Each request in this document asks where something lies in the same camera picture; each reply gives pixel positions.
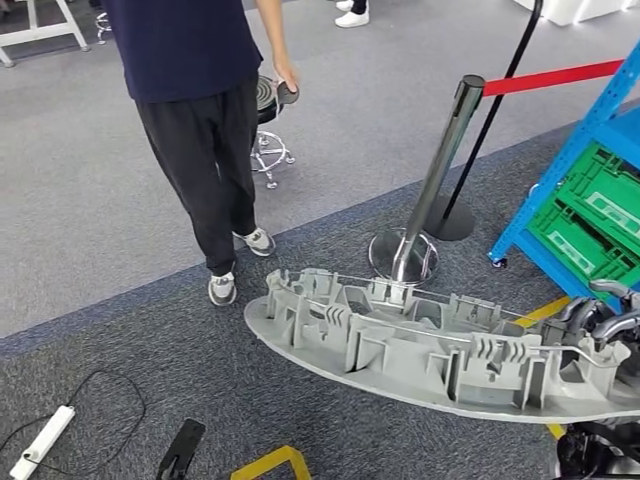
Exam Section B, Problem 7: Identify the green plastic crate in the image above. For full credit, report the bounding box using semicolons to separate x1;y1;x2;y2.
556;140;640;261
526;197;640;301

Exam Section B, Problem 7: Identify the white display plinth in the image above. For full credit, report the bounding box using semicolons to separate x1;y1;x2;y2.
515;0;640;28

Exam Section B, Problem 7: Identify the red barrier belt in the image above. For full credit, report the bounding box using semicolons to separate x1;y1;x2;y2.
482;58;627;99

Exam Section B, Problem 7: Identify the blue metal shelf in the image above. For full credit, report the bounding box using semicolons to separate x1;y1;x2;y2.
487;39;640;314

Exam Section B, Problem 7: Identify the grey plastic wheel cover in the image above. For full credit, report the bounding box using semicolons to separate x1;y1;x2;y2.
243;266;640;426

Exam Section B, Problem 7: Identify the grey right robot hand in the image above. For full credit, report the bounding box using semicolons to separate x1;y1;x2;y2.
556;279;640;350

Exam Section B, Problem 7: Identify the black floor cable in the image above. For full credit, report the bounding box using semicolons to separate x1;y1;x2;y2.
0;368;147;480

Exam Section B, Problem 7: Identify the black stanchion post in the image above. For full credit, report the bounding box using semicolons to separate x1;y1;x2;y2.
423;0;545;244

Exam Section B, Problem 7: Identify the black round stool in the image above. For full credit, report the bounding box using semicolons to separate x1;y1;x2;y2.
250;74;297;191

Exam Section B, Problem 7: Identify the white power strip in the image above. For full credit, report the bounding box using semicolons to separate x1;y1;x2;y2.
8;405;76;480

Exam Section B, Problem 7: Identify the black robot foot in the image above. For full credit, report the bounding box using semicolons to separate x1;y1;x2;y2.
155;417;207;480

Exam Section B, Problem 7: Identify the yellow floor tape square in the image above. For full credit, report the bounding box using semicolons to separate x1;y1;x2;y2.
229;445;312;480

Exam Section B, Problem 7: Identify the chrome stanchion post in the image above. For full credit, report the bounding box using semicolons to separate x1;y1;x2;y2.
368;74;487;288

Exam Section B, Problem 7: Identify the person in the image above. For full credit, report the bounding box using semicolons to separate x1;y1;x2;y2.
334;0;372;30
102;0;301;308

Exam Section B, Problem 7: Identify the chrome stool base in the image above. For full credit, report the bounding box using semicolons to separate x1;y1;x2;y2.
94;11;114;46

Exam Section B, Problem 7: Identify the white table frame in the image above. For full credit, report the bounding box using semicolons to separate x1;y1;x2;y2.
0;0;91;69

